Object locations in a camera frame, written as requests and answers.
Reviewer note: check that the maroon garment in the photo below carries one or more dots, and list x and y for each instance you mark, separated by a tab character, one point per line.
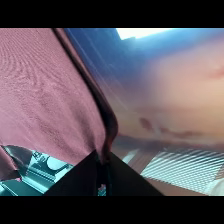
43	96

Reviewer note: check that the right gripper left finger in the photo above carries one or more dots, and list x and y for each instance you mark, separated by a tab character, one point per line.
83	180

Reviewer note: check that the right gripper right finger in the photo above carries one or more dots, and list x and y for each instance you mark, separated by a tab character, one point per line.
130	181

